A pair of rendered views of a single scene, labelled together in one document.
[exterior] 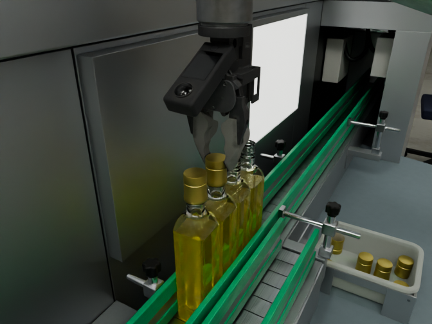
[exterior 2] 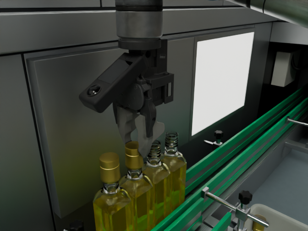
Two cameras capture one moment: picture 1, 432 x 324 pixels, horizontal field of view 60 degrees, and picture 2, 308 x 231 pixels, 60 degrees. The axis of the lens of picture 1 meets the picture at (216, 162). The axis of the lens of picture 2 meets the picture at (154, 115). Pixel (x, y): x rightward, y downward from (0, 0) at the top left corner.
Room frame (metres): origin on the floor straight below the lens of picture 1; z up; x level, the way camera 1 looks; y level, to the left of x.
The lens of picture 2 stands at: (0.09, -0.13, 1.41)
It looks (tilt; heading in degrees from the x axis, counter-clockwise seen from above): 23 degrees down; 12
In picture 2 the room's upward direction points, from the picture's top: straight up
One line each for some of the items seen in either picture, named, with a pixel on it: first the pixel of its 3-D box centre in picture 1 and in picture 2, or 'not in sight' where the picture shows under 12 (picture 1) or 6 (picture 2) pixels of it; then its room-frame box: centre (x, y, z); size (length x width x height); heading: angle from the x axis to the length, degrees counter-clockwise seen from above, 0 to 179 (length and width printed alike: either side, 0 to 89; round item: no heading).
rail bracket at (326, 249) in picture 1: (317, 226); (233, 210); (0.63, -0.21, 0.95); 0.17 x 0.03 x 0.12; 60
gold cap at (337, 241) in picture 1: (336, 243); (258, 223); (0.76, -0.31, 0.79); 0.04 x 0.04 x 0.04
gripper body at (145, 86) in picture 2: (225, 68); (143, 74); (0.54, -0.01, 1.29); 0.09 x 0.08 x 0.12; 149
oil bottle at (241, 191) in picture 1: (231, 228); (153, 202); (0.57, -0.03, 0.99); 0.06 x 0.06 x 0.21; 61
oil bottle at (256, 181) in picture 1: (244, 213); (170, 190); (0.62, -0.06, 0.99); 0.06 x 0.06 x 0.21; 59
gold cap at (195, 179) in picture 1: (195, 185); (109, 167); (0.47, 0.03, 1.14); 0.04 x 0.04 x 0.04
